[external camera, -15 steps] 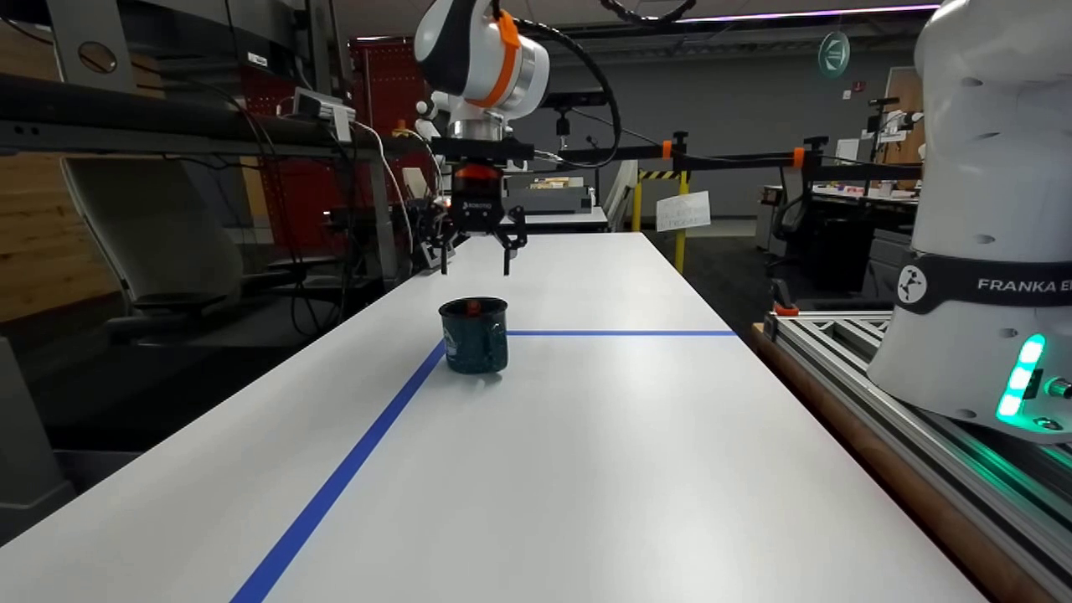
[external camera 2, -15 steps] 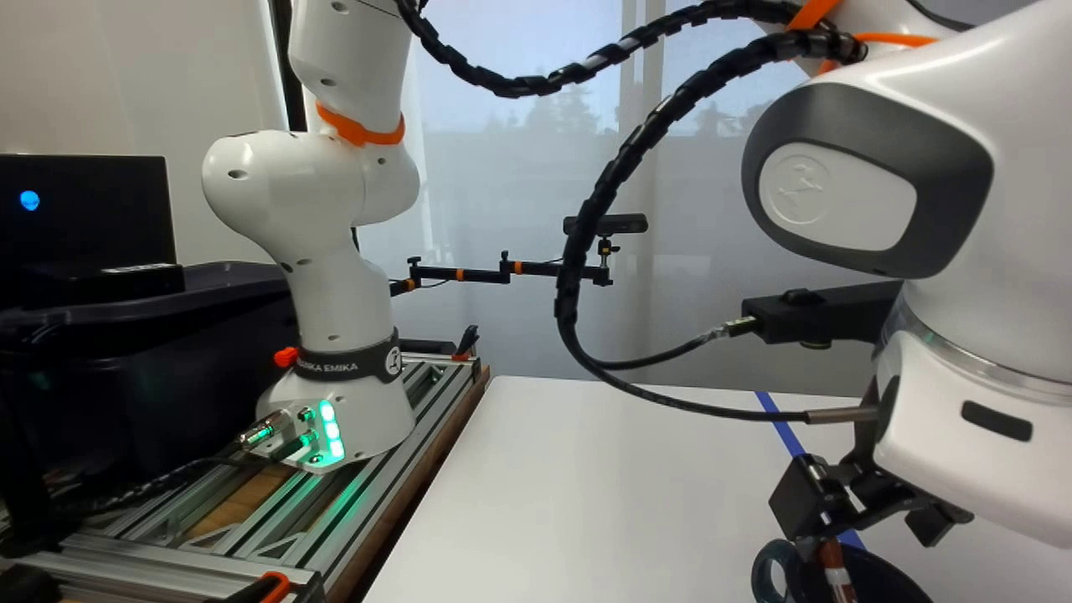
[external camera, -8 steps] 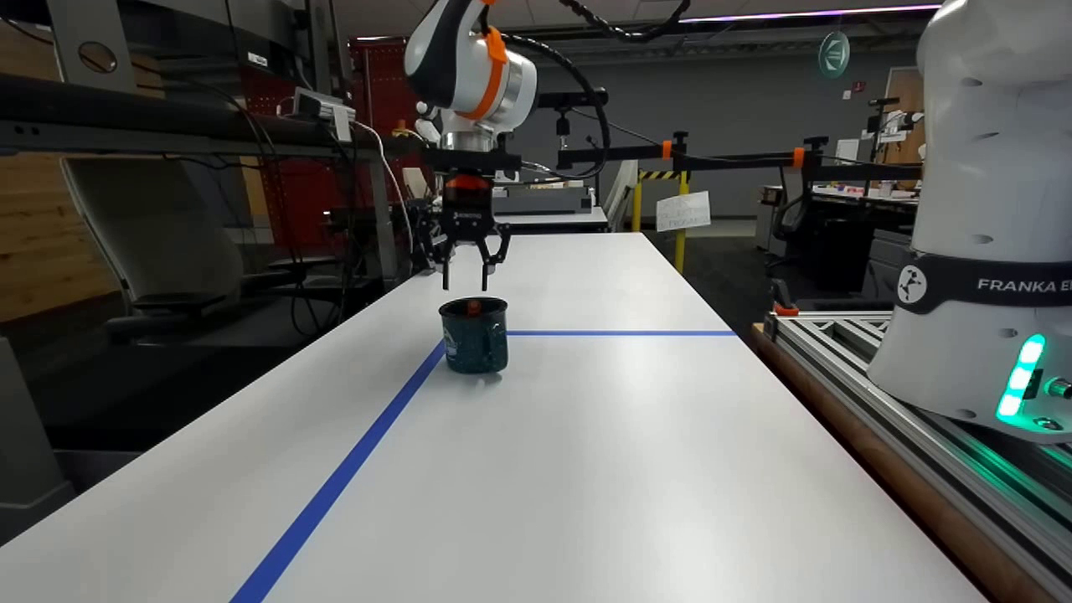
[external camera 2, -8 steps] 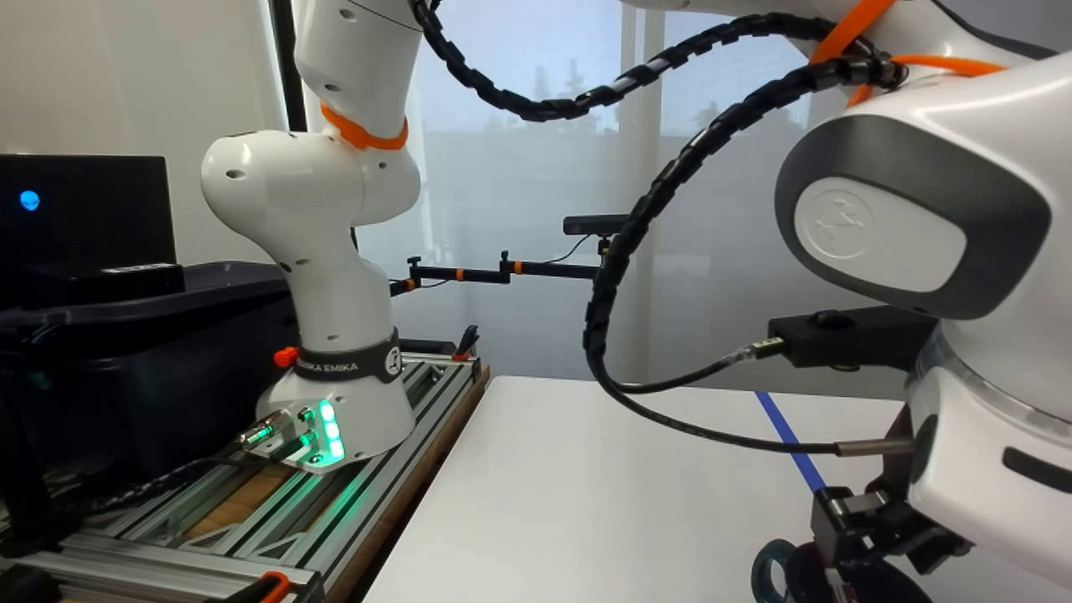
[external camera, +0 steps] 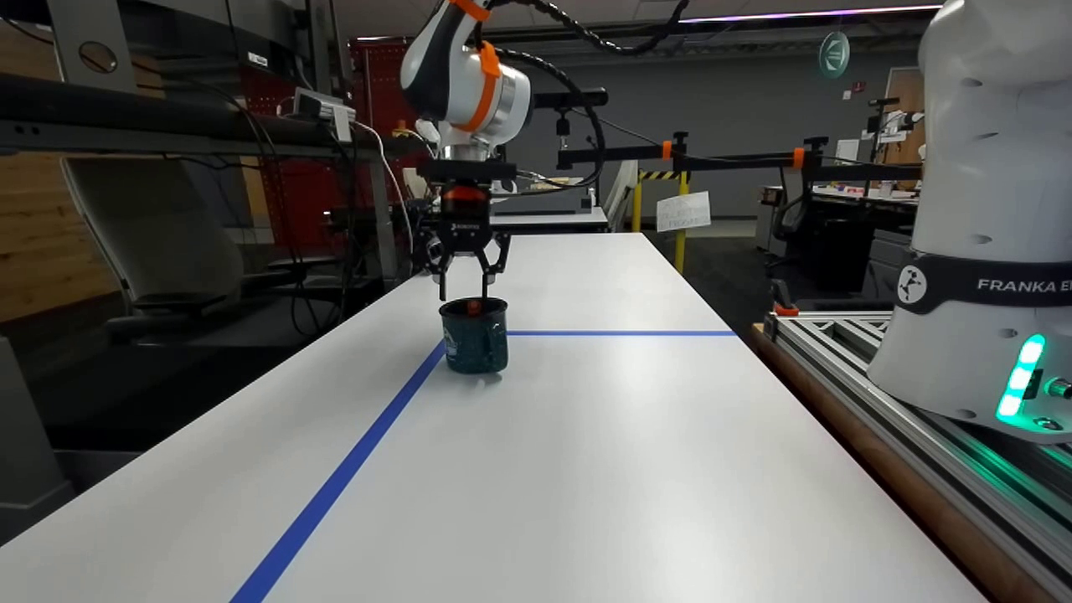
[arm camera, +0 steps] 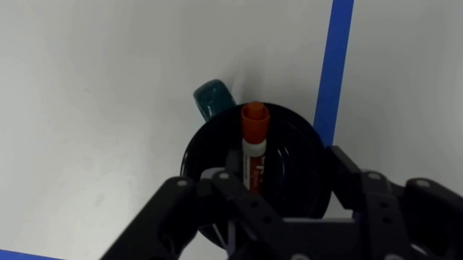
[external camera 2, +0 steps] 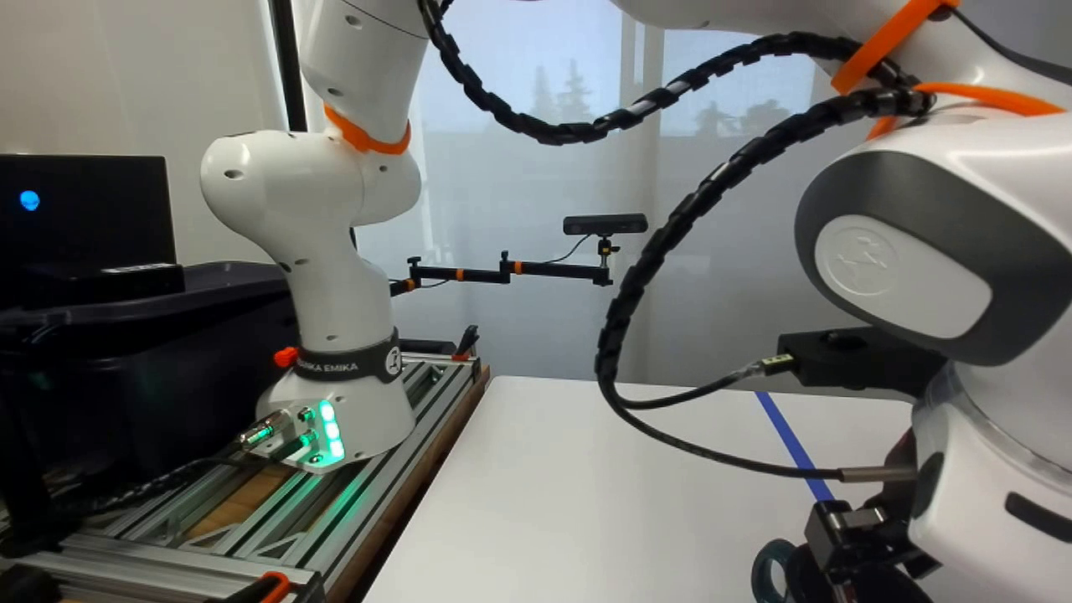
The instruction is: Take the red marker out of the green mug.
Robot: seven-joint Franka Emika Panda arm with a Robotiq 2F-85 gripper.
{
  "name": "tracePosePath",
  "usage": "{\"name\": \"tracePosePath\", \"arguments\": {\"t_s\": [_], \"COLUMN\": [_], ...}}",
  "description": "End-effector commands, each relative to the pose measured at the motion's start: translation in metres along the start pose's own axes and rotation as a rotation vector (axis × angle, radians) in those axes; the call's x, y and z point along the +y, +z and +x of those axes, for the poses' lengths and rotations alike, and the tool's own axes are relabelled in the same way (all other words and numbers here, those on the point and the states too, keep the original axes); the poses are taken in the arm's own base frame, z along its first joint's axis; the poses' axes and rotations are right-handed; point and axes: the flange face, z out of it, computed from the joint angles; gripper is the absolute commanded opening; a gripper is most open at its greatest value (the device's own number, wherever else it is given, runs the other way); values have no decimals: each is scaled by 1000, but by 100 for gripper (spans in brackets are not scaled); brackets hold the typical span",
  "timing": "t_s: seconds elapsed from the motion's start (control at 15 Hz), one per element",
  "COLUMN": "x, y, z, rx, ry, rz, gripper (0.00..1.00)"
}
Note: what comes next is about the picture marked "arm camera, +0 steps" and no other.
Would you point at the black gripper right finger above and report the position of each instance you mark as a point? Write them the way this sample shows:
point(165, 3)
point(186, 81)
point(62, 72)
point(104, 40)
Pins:
point(399, 216)

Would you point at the black round bowl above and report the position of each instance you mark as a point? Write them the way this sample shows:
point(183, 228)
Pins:
point(289, 159)

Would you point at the red marker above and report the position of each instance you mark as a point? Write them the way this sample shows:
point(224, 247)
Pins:
point(254, 138)

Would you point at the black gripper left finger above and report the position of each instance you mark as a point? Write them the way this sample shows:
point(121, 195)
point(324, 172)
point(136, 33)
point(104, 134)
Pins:
point(192, 221)

